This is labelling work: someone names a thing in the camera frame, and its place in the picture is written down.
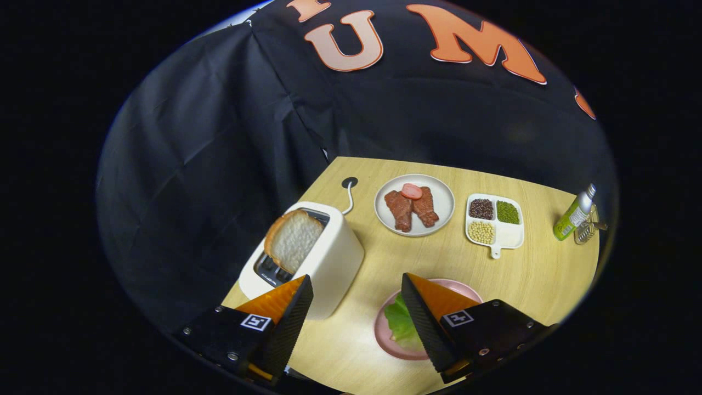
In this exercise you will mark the divided white dish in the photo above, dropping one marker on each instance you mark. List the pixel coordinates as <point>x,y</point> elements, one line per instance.
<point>510,236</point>

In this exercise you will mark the pile of yellow soybeans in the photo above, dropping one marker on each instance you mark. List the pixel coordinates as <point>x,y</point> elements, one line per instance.
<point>481,232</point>

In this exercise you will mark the pile of green beans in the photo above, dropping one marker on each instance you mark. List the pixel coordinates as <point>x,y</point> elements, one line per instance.
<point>508,212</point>

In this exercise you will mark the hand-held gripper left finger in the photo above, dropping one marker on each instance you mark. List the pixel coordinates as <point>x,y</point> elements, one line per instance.
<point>290,329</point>

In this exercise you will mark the pile of dark beans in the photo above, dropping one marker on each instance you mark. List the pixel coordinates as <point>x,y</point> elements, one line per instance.
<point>481,209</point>

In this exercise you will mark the pink round plate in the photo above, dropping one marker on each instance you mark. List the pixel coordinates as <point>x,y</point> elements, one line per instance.
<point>390,346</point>

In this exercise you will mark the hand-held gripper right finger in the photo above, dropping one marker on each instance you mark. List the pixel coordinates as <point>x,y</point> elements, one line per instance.
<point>425,329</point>

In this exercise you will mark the brown meat piece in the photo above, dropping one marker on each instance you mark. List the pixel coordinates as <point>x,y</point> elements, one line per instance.
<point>399,211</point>
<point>426,209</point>

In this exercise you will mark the round white plate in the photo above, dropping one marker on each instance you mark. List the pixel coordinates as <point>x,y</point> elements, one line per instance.
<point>444,203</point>

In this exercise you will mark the white toaster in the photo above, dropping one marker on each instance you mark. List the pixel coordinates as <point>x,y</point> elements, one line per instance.
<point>334,258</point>

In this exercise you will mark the black backdrop cloth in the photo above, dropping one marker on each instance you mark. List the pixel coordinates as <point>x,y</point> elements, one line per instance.
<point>219,137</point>

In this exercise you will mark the green lettuce leaf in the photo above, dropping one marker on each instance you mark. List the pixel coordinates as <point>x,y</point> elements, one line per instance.
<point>400,323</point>

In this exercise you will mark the plain bread slice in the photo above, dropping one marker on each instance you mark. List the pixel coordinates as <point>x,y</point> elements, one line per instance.
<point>293,241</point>

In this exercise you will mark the green label metal bottle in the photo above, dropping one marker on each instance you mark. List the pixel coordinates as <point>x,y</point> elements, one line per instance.
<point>570,219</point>

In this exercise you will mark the pink sausage slice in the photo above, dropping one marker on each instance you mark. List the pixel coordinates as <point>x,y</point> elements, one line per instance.
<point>412,191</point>

